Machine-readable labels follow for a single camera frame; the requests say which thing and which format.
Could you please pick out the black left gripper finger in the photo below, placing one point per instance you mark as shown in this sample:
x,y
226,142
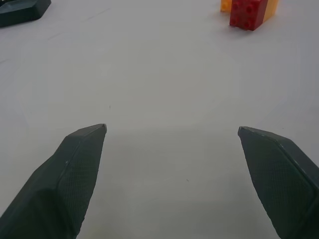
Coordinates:
x,y
57,184
276,179
18,10

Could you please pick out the red toy building block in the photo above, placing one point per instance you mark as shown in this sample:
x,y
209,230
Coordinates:
x,y
245,13

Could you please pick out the orange toy building block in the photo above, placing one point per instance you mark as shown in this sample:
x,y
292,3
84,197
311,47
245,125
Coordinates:
x,y
270,8

